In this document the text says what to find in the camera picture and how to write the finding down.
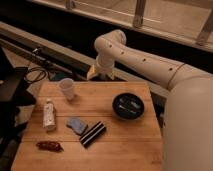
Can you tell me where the black white striped block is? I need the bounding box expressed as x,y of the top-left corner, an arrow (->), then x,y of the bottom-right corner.
79,121 -> 106,148

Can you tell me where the black cable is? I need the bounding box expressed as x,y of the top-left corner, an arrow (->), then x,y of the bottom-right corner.
23,46 -> 54,84

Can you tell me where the white squeeze bottle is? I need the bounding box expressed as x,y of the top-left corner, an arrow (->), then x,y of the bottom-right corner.
43,98 -> 56,132

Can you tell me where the black round bowl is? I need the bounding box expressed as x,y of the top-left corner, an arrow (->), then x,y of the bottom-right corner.
112,93 -> 145,120

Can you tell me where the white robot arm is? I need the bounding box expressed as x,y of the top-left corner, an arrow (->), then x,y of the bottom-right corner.
87,30 -> 213,171

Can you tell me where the wooden table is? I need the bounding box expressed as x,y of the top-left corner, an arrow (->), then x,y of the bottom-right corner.
12,82 -> 162,171

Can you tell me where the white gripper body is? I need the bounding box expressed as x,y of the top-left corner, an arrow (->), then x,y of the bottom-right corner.
95,56 -> 115,77

